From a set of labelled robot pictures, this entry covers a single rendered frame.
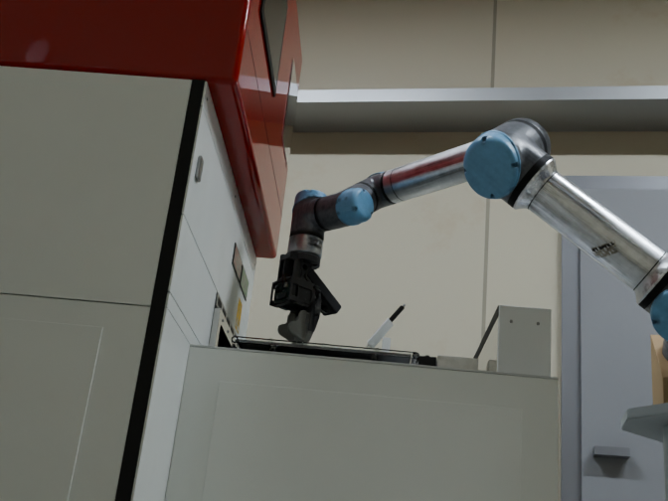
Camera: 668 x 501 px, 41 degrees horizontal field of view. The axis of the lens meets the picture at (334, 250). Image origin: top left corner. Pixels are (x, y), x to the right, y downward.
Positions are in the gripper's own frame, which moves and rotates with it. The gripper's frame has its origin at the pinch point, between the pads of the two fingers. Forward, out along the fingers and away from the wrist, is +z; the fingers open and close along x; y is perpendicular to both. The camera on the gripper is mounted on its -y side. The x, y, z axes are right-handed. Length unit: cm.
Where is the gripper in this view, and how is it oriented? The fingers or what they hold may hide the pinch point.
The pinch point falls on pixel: (301, 350)
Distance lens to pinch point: 187.6
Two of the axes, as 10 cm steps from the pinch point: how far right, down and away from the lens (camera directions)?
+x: 6.3, -2.3, -7.4
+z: -1.0, 9.2, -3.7
